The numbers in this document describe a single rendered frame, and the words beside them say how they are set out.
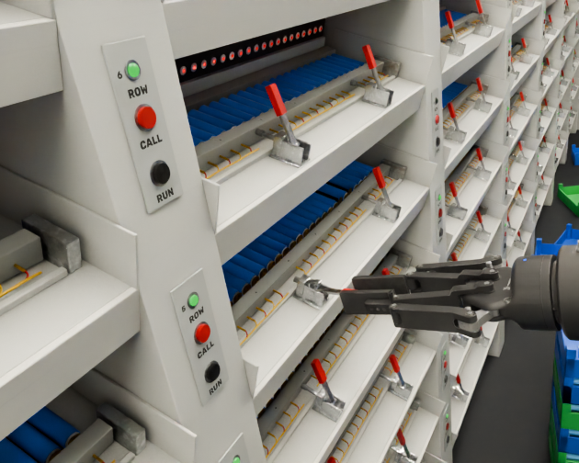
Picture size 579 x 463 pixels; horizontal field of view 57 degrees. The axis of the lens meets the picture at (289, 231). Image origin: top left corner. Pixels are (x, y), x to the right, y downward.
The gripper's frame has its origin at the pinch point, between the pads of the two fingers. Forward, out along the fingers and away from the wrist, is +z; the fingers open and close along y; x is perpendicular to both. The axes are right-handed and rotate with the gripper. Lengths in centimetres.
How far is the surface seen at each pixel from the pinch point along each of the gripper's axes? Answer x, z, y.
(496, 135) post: -12, 11, 113
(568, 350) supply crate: -51, -8, 61
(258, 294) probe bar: 3.9, 12.0, -6.2
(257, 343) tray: 0.1, 10.3, -11.0
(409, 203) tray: -1.3, 7.8, 33.8
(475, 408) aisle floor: -93, 27, 85
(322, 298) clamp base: 0.1, 6.9, -1.0
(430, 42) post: 23, 2, 46
